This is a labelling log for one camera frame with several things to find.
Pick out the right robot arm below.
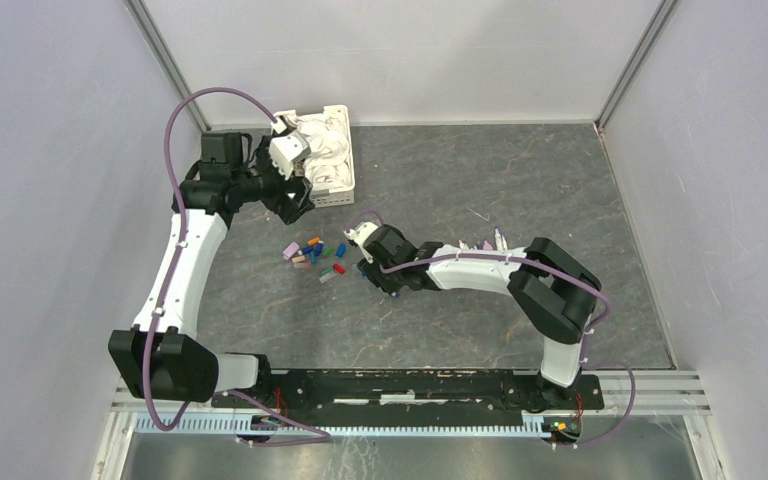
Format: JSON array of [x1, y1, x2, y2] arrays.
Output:
[[344, 221, 610, 408]]

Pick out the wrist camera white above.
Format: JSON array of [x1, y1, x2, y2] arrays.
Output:
[[344, 221, 380, 248], [268, 130, 311, 180]]

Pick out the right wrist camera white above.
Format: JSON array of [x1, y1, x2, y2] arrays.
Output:
[[344, 221, 380, 248]]

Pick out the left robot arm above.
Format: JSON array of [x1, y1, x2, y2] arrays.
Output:
[[108, 131, 314, 402]]

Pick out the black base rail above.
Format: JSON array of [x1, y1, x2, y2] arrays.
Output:
[[246, 369, 605, 428]]

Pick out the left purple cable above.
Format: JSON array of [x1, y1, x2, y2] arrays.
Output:
[[141, 87, 332, 448]]

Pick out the white crumpled cloth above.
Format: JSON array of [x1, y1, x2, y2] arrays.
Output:
[[294, 109, 353, 190]]

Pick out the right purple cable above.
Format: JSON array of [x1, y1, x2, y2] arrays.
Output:
[[344, 210, 637, 450]]

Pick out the white plastic basket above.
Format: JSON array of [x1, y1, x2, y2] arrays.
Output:
[[275, 104, 356, 208]]

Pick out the purple cable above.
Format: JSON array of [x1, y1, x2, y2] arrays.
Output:
[[344, 210, 637, 450], [141, 87, 332, 448]]

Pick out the clear pen cap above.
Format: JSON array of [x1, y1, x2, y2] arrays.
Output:
[[319, 271, 338, 283]]

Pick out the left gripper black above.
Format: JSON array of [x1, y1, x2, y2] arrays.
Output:
[[233, 137, 315, 224]]

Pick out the pink highlighter cap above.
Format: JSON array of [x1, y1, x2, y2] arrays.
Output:
[[282, 242, 300, 260]]

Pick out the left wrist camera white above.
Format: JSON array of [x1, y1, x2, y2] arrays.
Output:
[[268, 130, 311, 180]]

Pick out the cable duct comb strip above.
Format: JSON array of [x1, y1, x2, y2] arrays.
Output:
[[133, 413, 548, 439]]

